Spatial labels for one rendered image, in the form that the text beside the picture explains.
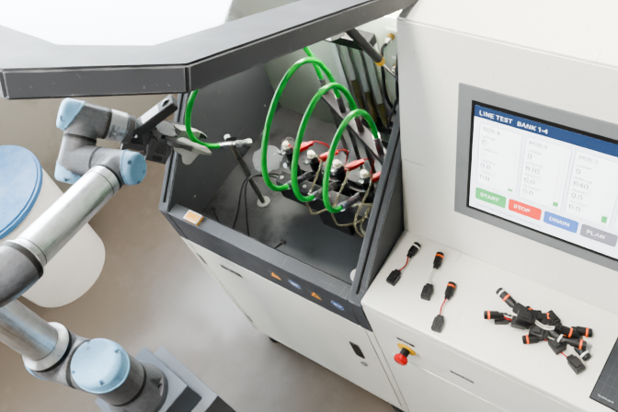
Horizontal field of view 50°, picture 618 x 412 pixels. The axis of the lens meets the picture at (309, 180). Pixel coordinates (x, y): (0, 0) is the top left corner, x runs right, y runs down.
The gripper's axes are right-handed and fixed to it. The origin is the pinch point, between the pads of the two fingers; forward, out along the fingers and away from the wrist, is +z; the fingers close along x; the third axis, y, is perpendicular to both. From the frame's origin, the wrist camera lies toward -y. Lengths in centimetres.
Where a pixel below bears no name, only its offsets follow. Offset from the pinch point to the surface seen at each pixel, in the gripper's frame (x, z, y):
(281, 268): 21.1, 25.1, 19.2
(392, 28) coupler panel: 7, 29, -45
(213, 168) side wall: -24.3, 14.9, 20.8
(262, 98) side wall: -39.9, 26.5, 0.5
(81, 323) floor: -78, 11, 143
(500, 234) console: 49, 53, -21
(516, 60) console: 52, 27, -58
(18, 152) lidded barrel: -110, -31, 84
